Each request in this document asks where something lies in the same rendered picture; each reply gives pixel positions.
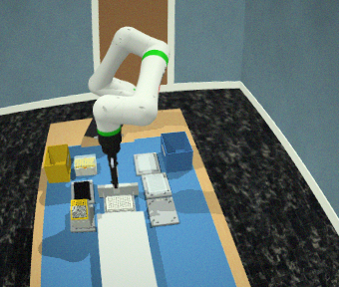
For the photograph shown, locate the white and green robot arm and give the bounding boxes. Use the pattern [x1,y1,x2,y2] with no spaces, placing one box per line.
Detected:
[88,27,170,147]

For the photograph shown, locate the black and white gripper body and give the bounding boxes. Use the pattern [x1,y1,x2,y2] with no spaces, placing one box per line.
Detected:
[102,144,121,162]

